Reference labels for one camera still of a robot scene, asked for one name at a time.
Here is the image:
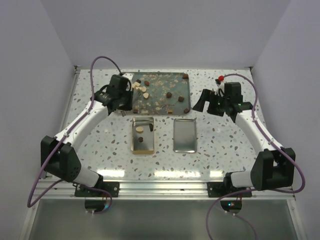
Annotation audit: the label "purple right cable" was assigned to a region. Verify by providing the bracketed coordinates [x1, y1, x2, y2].
[208, 73, 306, 240]

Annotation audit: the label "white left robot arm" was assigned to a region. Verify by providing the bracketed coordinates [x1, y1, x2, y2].
[40, 73, 134, 197]

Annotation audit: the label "blue floral serving tray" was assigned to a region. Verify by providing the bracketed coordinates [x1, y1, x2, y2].
[129, 71, 191, 116]

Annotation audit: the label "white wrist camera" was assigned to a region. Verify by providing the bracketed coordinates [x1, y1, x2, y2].
[215, 75, 225, 96]
[122, 72, 134, 81]

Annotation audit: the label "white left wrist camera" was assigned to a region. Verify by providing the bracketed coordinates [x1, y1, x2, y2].
[122, 72, 134, 81]

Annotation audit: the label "white square chocolate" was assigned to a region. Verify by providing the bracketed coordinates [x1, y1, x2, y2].
[132, 81, 141, 89]

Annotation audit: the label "beige round chocolate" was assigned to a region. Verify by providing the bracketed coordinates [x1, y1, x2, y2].
[135, 126, 144, 133]

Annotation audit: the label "metal tongs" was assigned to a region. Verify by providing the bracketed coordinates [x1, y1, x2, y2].
[120, 89, 141, 117]

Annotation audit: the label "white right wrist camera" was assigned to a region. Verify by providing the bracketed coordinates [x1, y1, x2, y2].
[215, 75, 225, 96]

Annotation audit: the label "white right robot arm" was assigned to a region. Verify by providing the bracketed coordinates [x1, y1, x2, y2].
[192, 82, 296, 197]

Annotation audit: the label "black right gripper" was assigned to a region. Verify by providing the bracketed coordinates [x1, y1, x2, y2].
[193, 88, 230, 117]

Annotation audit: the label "gold tin box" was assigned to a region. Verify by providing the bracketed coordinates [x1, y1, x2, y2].
[131, 117, 155, 155]

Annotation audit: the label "aluminium front rail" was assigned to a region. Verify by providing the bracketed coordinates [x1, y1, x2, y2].
[32, 180, 296, 201]

